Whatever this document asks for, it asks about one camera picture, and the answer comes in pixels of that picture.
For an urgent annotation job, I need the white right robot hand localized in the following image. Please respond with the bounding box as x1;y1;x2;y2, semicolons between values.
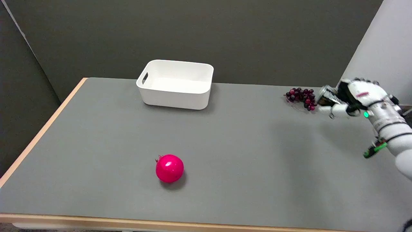
318;78;399;119

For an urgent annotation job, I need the black can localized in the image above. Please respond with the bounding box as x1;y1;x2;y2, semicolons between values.
317;85;339;107

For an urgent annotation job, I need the white plastic box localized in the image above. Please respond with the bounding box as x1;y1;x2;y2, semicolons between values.
136;60;214;110

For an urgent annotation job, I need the dark purple grape bunch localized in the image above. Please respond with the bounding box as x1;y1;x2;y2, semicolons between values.
284;87;318;111

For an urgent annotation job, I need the red pomegranate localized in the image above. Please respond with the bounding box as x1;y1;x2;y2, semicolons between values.
155;154;184;183

